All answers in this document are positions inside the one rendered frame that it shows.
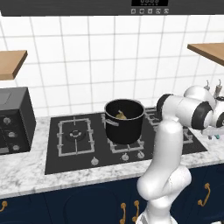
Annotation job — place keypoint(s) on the yellow-brown vegetable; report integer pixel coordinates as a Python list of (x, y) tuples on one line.
[(120, 115)]

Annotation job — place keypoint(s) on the silver hob knob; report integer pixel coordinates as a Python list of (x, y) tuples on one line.
[(94, 160), (141, 154), (125, 157)]

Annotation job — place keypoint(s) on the black gas hob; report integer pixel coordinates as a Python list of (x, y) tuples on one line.
[(87, 151)]

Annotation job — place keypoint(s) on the hanging metal utensil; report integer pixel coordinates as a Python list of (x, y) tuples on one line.
[(217, 87)]

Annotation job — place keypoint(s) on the dark range hood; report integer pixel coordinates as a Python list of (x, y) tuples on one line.
[(73, 7)]

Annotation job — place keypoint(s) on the black toaster oven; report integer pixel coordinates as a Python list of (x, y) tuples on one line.
[(16, 122)]

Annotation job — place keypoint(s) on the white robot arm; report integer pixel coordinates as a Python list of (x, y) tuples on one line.
[(167, 151)]

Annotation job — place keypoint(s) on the black cooking pot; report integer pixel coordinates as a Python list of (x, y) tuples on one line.
[(125, 129)]

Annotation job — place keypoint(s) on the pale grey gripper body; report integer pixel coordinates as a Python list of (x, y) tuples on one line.
[(214, 131)]

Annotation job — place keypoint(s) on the navy cupboard door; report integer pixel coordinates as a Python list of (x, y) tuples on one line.
[(140, 213), (23, 211), (213, 186), (87, 204)]

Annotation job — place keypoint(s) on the wooden wall shelf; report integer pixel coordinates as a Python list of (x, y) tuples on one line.
[(210, 52), (10, 64)]

